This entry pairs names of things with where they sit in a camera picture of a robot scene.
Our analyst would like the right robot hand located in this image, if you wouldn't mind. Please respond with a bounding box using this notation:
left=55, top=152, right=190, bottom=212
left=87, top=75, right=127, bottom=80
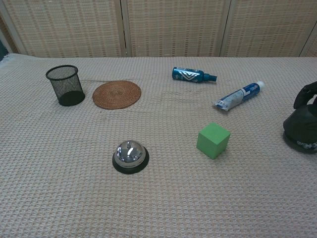
left=293, top=81, right=317, bottom=110

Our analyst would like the dark green dome object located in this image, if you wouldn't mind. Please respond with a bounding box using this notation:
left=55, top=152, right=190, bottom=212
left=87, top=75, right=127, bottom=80
left=283, top=98, right=317, bottom=154

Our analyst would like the blue white toothpaste tube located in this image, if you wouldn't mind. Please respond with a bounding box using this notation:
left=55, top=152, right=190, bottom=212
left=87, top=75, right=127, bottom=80
left=214, top=80, right=265, bottom=112

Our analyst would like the green foam cube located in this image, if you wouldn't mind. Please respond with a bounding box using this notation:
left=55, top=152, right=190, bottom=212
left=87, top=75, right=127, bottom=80
left=196, top=122, right=231, bottom=160

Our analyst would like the blue spray bottle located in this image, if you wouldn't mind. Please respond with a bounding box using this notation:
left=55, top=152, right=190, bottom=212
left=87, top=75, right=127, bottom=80
left=172, top=66, right=218, bottom=84

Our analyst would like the woven bamboo folding screen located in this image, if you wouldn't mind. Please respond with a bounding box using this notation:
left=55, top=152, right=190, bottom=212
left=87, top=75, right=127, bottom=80
left=0, top=0, right=317, bottom=58

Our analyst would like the beige waffle tablecloth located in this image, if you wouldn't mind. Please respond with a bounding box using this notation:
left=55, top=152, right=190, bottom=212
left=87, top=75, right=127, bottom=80
left=0, top=53, right=317, bottom=238

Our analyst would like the silver call bell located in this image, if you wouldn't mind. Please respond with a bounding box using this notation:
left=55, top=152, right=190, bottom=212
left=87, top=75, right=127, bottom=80
left=112, top=140, right=150, bottom=175

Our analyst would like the round woven rattan coaster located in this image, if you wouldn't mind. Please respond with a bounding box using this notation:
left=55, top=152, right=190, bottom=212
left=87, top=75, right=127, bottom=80
left=92, top=80, right=142, bottom=110

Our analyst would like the black mesh pen holder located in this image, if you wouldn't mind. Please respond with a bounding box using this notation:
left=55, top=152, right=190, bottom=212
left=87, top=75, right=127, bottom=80
left=45, top=64, right=86, bottom=107

